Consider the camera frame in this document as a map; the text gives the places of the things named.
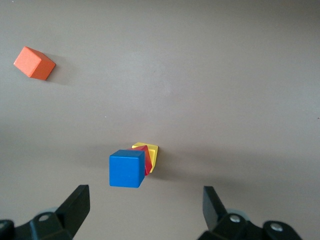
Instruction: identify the blue wooden cube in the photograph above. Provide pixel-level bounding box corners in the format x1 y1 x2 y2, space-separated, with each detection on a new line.
108 149 147 189

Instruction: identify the orange wooden cube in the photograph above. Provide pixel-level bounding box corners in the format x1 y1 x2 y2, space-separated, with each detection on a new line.
12 45 57 82

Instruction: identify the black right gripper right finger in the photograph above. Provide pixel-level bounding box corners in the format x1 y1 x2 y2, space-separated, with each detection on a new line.
197 185 304 240

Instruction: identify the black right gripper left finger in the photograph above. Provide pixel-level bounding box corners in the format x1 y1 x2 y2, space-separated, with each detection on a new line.
0 184 91 240

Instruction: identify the yellow wooden cube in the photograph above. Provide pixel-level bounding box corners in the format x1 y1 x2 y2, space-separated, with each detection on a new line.
131 141 160 174

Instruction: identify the red wooden cube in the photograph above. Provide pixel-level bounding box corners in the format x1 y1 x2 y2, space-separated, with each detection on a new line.
125 145 154 177

